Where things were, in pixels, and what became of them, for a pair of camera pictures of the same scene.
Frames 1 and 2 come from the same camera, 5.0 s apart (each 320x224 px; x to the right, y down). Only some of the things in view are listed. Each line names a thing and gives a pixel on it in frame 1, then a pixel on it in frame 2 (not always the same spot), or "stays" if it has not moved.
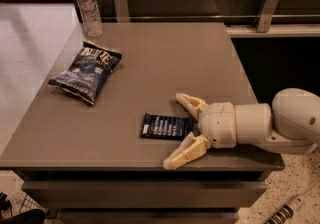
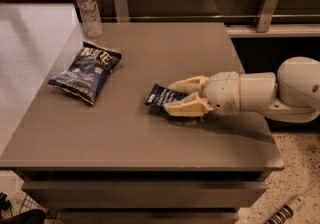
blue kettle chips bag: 90,67 stays
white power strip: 287,211 stays
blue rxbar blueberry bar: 160,126 -> 160,96
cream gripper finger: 193,147 -> 192,105
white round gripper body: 218,124 -> 222,91
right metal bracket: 270,5 stays
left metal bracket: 120,3 stays
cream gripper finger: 193,105 -> 192,84
